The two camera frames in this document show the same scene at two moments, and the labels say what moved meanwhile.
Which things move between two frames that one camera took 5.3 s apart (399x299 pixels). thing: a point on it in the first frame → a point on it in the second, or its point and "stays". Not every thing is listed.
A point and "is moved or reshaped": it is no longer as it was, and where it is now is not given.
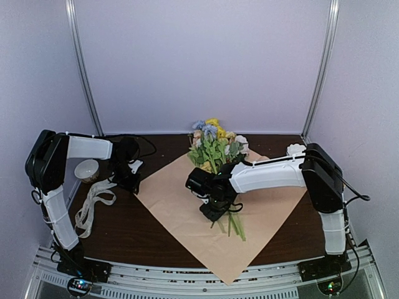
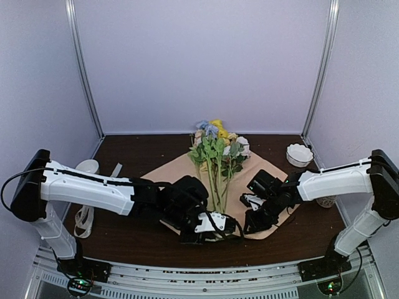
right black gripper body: x=219 y=207 → x=267 y=218
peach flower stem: x=197 y=152 stays
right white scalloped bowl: x=296 y=150 stays
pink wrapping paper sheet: x=225 y=246 is moved or reshaped
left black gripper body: x=123 y=179 → x=176 y=217
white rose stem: x=232 y=149 stays
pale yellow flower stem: x=231 y=215 → x=218 y=147
